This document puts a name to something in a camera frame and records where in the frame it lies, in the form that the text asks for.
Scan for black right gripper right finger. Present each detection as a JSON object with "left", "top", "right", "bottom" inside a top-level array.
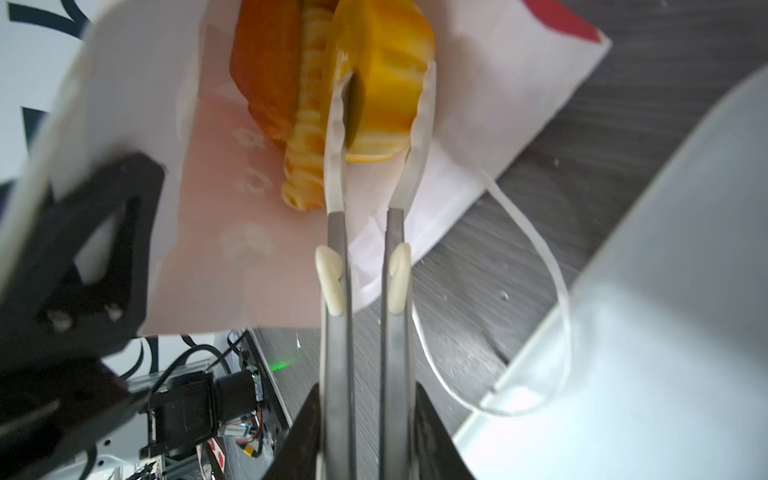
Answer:
[{"left": 414, "top": 383, "right": 474, "bottom": 480}]

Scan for yellow fake bread bun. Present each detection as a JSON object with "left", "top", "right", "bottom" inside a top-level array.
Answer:
[{"left": 323, "top": 1, "right": 436, "bottom": 163}]

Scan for red white paper bag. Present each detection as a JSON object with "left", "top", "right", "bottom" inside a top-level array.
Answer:
[{"left": 1, "top": 1, "right": 611, "bottom": 334}]

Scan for metal tongs white tips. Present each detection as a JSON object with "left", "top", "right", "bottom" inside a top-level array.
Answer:
[{"left": 315, "top": 61, "right": 437, "bottom": 479}]

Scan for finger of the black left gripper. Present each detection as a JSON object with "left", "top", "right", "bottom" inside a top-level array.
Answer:
[{"left": 1, "top": 152, "right": 165, "bottom": 372}]

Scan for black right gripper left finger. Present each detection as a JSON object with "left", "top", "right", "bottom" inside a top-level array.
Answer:
[{"left": 262, "top": 384, "right": 322, "bottom": 480}]

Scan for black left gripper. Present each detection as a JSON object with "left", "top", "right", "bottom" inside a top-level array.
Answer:
[{"left": 139, "top": 371, "right": 257, "bottom": 459}]

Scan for white plastic tray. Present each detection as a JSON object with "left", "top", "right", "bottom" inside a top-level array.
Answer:
[{"left": 455, "top": 69, "right": 767, "bottom": 479}]

